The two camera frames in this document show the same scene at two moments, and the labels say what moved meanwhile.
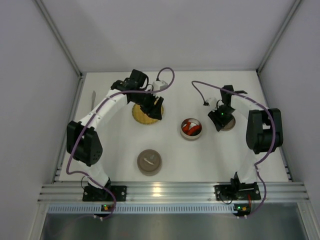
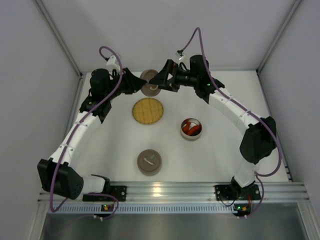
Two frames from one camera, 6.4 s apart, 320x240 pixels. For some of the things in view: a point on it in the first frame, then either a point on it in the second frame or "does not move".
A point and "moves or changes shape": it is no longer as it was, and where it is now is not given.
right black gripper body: [220, 117] to [170, 75]
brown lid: [230, 125] moves or changes shape
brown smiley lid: [149, 161] does not move
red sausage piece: [186, 128] does not move
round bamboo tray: [141, 117] does not move
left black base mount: [91, 193] does not move
